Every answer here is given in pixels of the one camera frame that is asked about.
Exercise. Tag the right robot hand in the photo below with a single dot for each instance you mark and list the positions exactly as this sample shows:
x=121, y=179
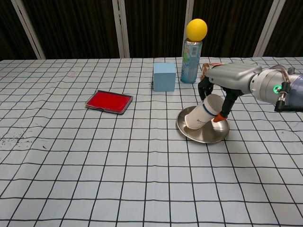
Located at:
x=234, y=76

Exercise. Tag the white paper cup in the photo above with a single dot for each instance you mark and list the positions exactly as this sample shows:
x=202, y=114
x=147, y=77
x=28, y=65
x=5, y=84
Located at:
x=201, y=114

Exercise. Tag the round steel plate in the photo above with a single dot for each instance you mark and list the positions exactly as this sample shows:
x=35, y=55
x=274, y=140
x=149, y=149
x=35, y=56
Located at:
x=213, y=134

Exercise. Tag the peach tea bottle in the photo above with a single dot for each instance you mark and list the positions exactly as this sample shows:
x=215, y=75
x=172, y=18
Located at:
x=204, y=69

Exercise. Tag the yellow ball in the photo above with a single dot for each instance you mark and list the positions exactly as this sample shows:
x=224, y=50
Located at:
x=196, y=30

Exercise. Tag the light blue foam cube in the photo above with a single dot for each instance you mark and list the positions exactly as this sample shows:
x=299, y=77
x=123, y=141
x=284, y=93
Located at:
x=164, y=76

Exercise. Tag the red ink pad case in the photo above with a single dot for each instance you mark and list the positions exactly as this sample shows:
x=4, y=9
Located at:
x=109, y=102

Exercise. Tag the checked light blue tablecloth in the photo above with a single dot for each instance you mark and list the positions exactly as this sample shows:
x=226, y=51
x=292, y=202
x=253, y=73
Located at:
x=71, y=165

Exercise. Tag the white metal frame post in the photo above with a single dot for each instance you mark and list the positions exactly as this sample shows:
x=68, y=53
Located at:
x=120, y=28
x=28, y=29
x=266, y=28

